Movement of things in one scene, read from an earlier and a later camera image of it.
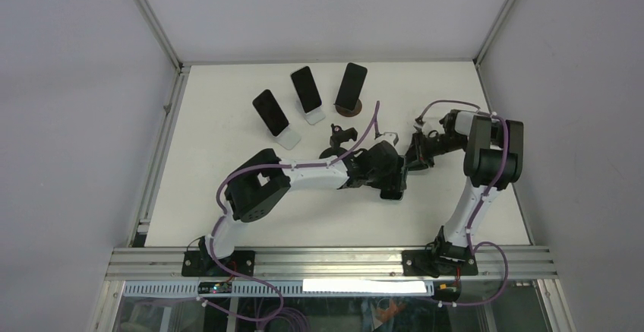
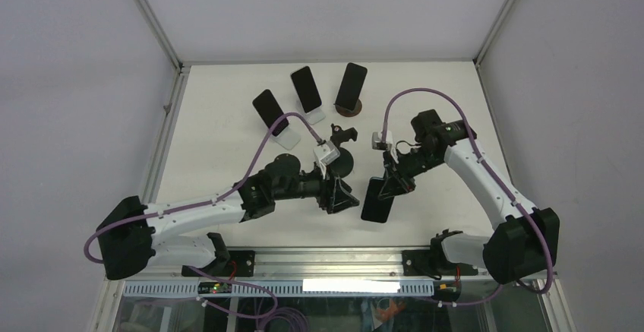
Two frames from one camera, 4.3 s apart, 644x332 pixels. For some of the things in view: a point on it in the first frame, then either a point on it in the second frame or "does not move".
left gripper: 393,181 to 330,187
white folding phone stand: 315,115 does not move
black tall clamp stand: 339,136 does not move
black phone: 306,89 does not move
